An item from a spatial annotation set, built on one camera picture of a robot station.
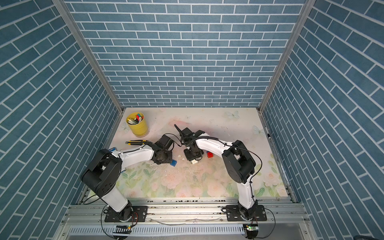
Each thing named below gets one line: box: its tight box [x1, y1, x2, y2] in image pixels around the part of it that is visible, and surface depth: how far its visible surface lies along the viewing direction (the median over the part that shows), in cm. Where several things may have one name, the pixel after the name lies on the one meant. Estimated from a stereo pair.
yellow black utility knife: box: [125, 140, 147, 145], surface depth 103 cm
